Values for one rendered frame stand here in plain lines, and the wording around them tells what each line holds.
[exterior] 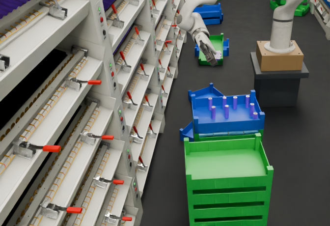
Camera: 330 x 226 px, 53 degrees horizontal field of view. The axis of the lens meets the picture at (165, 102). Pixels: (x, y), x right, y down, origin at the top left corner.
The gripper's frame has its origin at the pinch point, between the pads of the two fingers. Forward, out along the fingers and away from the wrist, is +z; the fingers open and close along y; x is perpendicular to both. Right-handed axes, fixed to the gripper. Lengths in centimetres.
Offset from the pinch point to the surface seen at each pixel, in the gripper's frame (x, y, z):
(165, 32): 27, 27, -69
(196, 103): 17.5, 9.5, 9.8
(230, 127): 6.7, 9.3, 30.9
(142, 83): 36.0, -4.0, -8.5
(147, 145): 58, 23, 6
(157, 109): 49, 30, -17
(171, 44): 35, 52, -82
